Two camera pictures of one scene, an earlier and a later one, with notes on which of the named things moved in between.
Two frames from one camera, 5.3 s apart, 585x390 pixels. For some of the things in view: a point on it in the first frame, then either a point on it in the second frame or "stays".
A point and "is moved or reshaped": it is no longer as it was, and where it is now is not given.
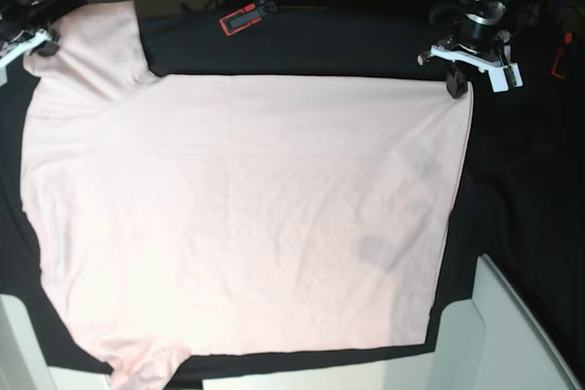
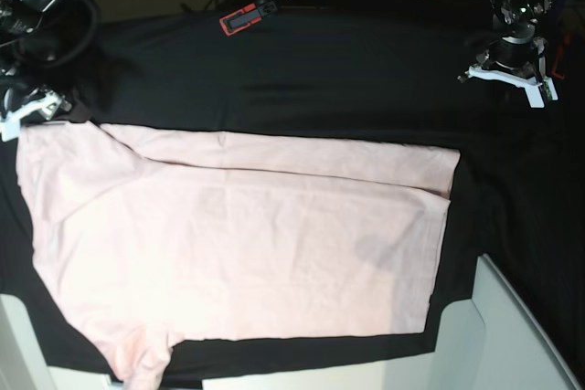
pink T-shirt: [190, 214] is moved or reshaped
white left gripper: [48, 47] → [10, 121]
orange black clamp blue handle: [253, 14] stays
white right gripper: [505, 73] → [534, 86]
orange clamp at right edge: [558, 69] stays
